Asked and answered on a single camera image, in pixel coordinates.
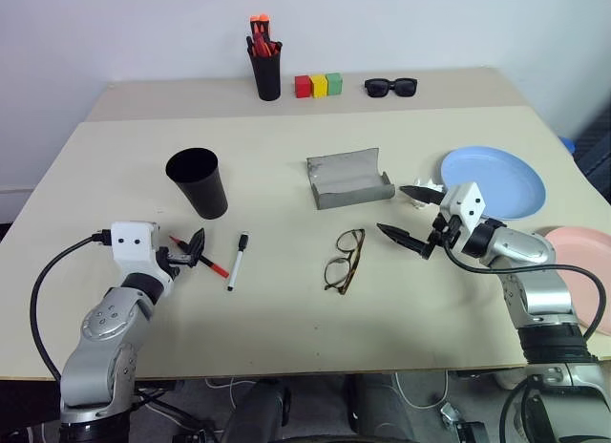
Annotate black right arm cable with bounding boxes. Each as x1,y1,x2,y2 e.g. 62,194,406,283
442,241,605,443

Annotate red pens bundle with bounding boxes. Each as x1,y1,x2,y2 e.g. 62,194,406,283
251,31,282,58

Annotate white marker with black cap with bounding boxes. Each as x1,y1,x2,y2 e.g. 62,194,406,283
225,230,251,293

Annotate grey glasses case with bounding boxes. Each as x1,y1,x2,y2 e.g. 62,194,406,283
305,147,397,212

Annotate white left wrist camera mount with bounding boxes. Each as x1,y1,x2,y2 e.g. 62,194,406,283
109,220,180,297

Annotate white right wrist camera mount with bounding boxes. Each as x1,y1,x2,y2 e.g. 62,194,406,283
437,180,489,256

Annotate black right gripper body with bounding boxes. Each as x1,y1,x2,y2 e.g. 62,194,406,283
426,212,463,261

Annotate metal clamp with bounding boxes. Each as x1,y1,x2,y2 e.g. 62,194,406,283
439,401,489,443

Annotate crumpled white paper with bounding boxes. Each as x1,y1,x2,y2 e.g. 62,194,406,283
411,176,448,211

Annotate red pen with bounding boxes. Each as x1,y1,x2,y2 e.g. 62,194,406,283
168,233,231,279

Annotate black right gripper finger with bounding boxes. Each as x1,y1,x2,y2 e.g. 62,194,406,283
376,221,433,262
398,184,446,206

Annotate white floor cable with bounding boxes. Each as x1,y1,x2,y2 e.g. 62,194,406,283
393,369,451,410

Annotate tortoiseshell eyeglasses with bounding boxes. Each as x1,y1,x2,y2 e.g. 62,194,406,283
323,228,367,297

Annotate light blue plate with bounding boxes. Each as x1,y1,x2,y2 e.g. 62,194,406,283
439,146,547,222

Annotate pink plate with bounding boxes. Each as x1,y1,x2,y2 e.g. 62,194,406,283
533,224,611,337

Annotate dark grey rounded shape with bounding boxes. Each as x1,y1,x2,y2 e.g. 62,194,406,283
342,371,419,442
222,376,293,443

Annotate black sunglasses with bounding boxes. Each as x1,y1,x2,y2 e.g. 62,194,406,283
364,77,419,99

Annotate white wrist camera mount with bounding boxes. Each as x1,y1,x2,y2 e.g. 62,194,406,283
109,220,180,297
437,180,489,256

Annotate empty black plastic cup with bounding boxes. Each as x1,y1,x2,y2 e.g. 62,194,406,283
164,147,230,222

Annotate black pen holder cup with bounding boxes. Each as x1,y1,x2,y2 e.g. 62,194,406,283
245,34,284,102

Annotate black woven panel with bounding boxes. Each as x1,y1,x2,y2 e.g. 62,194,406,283
571,109,611,199

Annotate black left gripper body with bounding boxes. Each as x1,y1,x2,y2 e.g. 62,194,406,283
153,245,195,281

